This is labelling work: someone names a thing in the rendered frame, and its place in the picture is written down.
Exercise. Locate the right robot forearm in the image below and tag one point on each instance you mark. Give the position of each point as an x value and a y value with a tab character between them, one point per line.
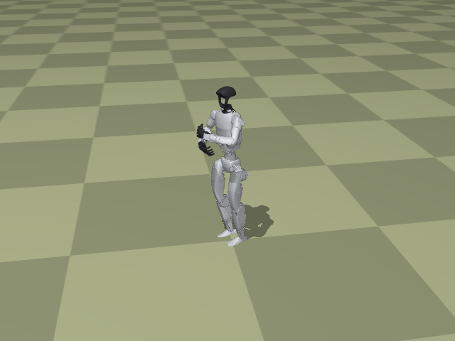
204	141

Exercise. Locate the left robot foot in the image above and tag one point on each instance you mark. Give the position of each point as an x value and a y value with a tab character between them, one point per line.
236	240

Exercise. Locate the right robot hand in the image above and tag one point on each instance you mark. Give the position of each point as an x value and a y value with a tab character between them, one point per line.
203	147

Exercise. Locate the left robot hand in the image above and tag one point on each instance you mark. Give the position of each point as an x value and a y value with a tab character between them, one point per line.
201	131

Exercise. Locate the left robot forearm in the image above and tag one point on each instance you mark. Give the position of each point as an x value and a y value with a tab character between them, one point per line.
221	140

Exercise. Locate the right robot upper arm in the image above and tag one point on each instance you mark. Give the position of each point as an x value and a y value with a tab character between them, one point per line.
211	122

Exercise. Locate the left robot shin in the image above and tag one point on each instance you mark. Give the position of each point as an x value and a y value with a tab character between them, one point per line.
239	221

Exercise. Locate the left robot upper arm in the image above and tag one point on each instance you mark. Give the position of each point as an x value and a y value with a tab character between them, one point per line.
237	124

